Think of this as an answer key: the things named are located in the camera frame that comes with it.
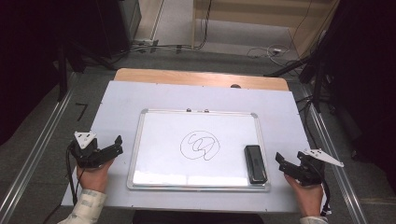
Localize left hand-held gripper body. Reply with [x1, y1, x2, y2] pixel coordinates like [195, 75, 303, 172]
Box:
[67, 131, 108, 169]

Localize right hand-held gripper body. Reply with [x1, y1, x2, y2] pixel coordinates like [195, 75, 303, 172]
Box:
[294, 147, 346, 188]

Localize black whiteboard eraser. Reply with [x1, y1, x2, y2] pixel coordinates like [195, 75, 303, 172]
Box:
[243, 144, 269, 186]

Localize person's left hand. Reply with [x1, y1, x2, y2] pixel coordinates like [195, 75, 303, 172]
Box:
[76, 158, 116, 194]

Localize person's right hand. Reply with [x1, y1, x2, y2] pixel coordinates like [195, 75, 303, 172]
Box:
[284, 174, 325, 218]

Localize silver framed whiteboard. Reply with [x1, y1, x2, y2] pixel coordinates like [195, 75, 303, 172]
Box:
[126, 107, 272, 192]

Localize black stand leg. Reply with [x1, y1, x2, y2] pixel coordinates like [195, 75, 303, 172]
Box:
[263, 55, 313, 78]

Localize person's dark lap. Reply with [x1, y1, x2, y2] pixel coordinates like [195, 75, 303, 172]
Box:
[132, 210, 266, 224]

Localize dark curtain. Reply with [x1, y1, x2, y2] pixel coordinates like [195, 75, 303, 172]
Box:
[306, 0, 396, 195]
[0, 0, 134, 146]

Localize light wooden cabinet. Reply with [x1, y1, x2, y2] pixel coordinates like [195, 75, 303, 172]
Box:
[191, 0, 341, 58]

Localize silver metal floor rail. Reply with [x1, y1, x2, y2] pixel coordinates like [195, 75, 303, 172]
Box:
[0, 90, 73, 220]
[306, 98, 369, 224]

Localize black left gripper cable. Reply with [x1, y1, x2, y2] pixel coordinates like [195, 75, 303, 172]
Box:
[64, 147, 79, 206]

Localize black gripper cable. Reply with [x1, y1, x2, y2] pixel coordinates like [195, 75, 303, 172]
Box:
[64, 147, 79, 206]
[319, 177, 332, 217]

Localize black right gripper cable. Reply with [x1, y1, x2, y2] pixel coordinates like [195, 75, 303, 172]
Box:
[319, 177, 332, 217]

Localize white floor cable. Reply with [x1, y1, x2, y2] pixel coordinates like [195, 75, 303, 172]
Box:
[247, 44, 292, 60]

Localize black floor cable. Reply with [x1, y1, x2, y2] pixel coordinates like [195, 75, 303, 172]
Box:
[116, 0, 214, 63]

